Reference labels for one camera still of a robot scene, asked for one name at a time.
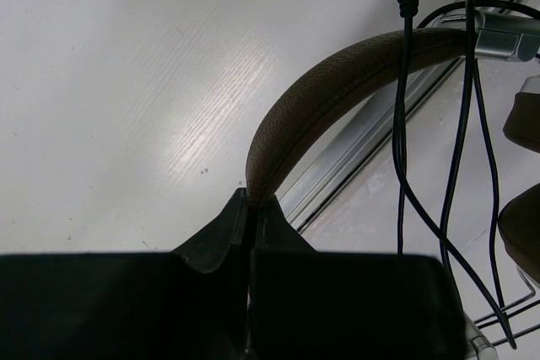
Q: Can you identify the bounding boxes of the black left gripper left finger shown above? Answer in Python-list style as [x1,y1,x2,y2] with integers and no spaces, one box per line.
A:
[172,188,247,274]

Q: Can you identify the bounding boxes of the brown silver headphones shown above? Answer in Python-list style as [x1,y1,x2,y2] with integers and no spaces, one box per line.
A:
[246,12,540,360]

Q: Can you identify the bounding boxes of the aluminium front rail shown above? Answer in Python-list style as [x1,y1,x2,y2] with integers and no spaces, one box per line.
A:
[280,0,521,229]

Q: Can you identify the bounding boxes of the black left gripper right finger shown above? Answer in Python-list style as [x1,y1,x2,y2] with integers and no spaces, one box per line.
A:
[254,196,316,253]

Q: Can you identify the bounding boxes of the thin black headphone cable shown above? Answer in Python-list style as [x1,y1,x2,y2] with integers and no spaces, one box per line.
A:
[391,0,540,351]

